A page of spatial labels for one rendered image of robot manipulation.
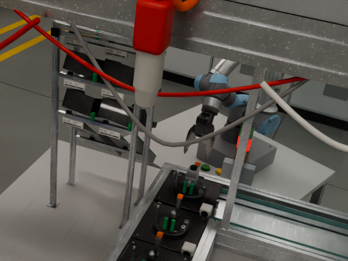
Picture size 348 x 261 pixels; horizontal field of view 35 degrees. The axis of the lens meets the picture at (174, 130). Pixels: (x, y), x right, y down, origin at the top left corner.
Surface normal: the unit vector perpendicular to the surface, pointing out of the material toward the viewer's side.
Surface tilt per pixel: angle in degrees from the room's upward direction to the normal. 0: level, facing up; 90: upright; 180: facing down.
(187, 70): 90
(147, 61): 90
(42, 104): 0
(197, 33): 90
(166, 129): 0
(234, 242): 90
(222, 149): 1
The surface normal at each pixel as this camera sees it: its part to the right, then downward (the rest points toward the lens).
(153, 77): 0.34, 0.50
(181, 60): -0.37, 0.42
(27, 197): 0.13, -0.86
